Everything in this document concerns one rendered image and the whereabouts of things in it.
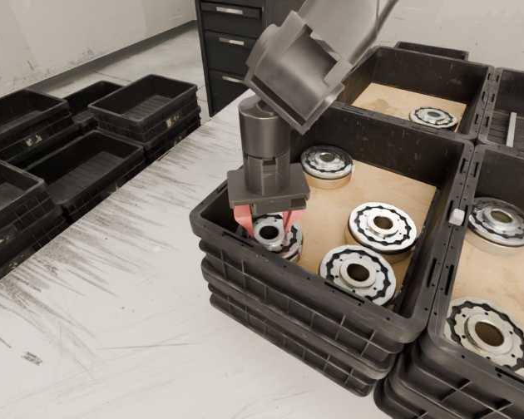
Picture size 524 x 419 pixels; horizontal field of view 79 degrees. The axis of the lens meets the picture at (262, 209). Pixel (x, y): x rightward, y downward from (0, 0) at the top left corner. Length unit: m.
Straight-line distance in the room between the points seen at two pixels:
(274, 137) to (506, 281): 0.41
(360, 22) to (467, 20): 3.46
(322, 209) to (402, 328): 0.28
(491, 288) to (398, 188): 0.23
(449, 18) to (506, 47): 0.55
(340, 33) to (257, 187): 0.19
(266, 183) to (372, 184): 0.31
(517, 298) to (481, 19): 3.32
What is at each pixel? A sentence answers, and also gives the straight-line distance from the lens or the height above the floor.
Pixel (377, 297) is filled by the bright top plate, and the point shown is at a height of 0.86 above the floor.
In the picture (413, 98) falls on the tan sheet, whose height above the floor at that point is 0.83.
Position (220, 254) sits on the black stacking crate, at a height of 0.87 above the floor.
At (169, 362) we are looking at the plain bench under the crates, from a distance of 0.58.
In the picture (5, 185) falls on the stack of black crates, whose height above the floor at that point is 0.49.
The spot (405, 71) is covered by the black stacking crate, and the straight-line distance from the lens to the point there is 1.04.
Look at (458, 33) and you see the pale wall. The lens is 3.77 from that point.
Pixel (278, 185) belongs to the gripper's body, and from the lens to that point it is 0.38.
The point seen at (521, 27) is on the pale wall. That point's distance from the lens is 3.78.
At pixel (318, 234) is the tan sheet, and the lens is 0.53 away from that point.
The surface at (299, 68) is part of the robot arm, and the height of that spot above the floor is 1.12.
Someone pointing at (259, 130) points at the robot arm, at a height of 1.05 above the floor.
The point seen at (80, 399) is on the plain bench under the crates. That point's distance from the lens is 0.60.
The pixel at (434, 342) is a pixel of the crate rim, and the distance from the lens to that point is 0.36.
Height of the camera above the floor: 1.23
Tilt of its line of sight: 45 degrees down
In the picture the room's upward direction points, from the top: straight up
